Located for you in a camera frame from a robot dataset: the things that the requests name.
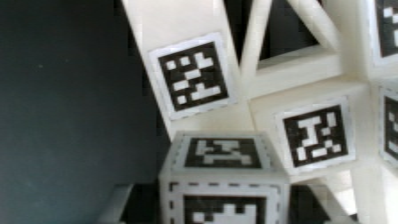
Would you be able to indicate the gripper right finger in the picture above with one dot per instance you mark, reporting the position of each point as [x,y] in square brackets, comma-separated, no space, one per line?
[318,209]

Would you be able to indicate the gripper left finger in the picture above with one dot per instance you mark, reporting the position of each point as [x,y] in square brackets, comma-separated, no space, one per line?
[110,216]

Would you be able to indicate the small white cube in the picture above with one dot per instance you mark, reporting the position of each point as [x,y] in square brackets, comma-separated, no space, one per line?
[223,184]

